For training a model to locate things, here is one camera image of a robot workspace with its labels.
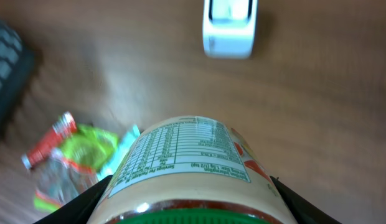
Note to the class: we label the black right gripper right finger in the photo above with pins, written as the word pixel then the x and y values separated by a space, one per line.
pixel 303 211

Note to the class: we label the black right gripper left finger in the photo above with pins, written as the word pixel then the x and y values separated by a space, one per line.
pixel 78 210

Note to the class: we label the clear gummy candy bag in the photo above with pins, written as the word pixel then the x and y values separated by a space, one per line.
pixel 60 181

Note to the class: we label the green snack bag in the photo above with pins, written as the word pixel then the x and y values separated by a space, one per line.
pixel 90 147

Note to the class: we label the red candy bar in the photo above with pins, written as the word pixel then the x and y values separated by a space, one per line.
pixel 61 130

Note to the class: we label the green lid jar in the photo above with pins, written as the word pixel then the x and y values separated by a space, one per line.
pixel 191 169

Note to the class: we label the mint green wipes pack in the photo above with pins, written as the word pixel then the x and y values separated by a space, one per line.
pixel 121 151

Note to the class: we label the white barcode scanner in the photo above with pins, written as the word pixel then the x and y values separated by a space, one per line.
pixel 228 28

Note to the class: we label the grey plastic mesh basket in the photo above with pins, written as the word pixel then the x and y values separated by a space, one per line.
pixel 16 64

